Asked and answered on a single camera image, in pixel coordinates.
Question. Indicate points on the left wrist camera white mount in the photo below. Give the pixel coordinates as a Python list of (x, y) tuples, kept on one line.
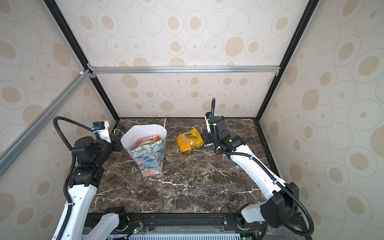
[(101, 130)]

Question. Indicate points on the horizontal aluminium rail back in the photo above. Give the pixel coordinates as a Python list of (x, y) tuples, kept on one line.
[(182, 70)]

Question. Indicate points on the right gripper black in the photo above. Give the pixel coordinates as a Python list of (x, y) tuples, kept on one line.
[(205, 134)]

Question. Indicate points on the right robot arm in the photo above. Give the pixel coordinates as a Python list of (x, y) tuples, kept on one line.
[(281, 198)]

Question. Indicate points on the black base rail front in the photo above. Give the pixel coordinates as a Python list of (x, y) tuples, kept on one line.
[(201, 226)]

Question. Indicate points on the floral white paper bag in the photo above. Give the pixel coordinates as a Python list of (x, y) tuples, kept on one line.
[(148, 158)]

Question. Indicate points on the black frame post left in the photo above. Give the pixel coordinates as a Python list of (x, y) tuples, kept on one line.
[(59, 18)]

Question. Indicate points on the aluminium rail left side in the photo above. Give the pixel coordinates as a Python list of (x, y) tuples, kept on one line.
[(25, 138)]

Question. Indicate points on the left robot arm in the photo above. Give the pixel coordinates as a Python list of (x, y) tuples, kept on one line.
[(86, 171)]

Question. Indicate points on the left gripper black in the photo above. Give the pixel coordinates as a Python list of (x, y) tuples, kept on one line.
[(116, 139)]

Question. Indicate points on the yellow snack bag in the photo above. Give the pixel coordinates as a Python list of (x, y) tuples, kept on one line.
[(190, 140)]

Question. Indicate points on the pink Fox's candy bag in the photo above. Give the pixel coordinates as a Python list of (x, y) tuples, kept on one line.
[(147, 141)]

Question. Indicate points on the black frame post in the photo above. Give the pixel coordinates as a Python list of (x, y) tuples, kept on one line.
[(300, 29), (59, 18)]

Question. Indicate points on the black frame post right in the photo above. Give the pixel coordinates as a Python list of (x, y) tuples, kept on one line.
[(300, 29)]

